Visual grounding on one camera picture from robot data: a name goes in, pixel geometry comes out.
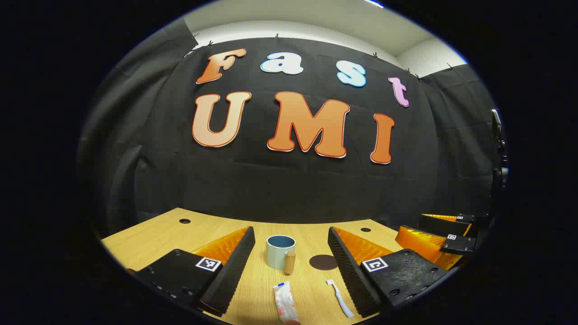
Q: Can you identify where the light blue cup wooden handle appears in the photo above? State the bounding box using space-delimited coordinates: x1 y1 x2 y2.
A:
266 235 297 275

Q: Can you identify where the white toothpaste tube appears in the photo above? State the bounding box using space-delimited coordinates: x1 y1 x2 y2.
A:
272 282 301 323

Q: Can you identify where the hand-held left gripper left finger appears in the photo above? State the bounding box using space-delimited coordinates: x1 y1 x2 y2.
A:
126 226 256 317

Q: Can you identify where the dark brown round coaster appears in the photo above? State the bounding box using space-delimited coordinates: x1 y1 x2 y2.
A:
309 255 339 271

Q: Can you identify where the white toothbrush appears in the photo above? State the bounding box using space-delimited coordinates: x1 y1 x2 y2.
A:
326 279 356 318

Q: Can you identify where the wooden desktop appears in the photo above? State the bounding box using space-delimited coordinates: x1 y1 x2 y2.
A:
100 208 466 325

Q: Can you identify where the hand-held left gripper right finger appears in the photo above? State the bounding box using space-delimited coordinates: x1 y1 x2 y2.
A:
327 226 452 319

